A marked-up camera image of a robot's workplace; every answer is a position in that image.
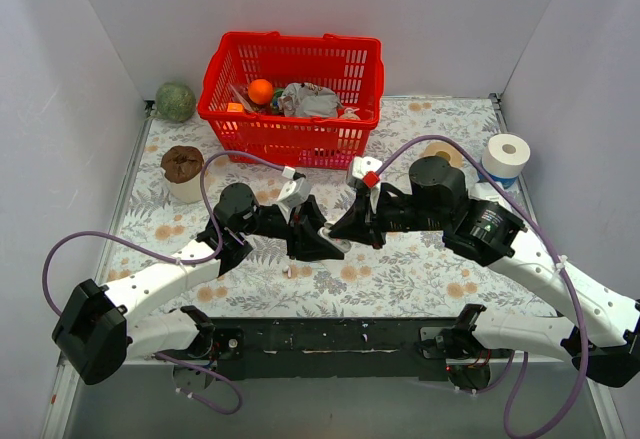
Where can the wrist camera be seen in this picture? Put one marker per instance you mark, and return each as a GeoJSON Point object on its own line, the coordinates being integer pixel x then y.
{"type": "Point", "coordinates": [362, 171]}
{"type": "Point", "coordinates": [294, 192]}

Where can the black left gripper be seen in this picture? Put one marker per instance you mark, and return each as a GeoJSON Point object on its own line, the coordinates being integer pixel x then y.
{"type": "Point", "coordinates": [296, 232]}

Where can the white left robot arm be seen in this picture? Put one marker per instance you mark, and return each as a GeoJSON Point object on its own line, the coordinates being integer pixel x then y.
{"type": "Point", "coordinates": [103, 325]}

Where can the beige paper roll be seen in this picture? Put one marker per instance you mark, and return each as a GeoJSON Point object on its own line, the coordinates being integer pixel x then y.
{"type": "Point", "coordinates": [446, 151]}

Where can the white rectangular box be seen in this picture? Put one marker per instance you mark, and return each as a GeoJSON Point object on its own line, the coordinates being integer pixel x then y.
{"type": "Point", "coordinates": [485, 191]}

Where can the orange fruit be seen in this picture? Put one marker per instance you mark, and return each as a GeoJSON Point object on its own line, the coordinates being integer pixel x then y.
{"type": "Point", "coordinates": [260, 91]}

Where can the red plastic shopping basket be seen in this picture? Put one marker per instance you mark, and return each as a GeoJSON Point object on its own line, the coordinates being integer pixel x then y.
{"type": "Point", "coordinates": [351, 67]}

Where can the blue tape roll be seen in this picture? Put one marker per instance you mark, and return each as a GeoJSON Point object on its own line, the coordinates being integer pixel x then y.
{"type": "Point", "coordinates": [492, 179]}

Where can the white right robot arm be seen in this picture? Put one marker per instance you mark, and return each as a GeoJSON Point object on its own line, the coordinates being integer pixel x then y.
{"type": "Point", "coordinates": [594, 325]}

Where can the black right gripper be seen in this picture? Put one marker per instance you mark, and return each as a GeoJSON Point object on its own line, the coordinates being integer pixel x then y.
{"type": "Point", "coordinates": [373, 218]}

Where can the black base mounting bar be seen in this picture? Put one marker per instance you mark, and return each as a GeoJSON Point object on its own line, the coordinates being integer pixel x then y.
{"type": "Point", "coordinates": [274, 348]}

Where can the green textured ball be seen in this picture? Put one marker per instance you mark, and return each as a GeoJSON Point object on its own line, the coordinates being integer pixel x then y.
{"type": "Point", "coordinates": [175, 102]}

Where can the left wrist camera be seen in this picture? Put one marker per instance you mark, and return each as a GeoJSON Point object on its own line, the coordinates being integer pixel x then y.
{"type": "Point", "coordinates": [294, 192]}

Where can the brown topped paper roll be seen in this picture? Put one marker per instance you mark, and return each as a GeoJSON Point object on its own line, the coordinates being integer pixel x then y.
{"type": "Point", "coordinates": [182, 167]}

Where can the small orange cube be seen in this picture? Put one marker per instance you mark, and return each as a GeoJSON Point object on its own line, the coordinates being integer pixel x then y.
{"type": "Point", "coordinates": [235, 108]}

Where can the crumpled silver foil bag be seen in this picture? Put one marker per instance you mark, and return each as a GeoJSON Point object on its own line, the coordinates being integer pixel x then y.
{"type": "Point", "coordinates": [307, 100]}

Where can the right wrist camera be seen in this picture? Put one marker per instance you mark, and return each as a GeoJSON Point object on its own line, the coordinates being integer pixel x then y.
{"type": "Point", "coordinates": [362, 171]}

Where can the white toilet paper roll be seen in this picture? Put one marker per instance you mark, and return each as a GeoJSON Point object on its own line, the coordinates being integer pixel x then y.
{"type": "Point", "coordinates": [505, 156]}

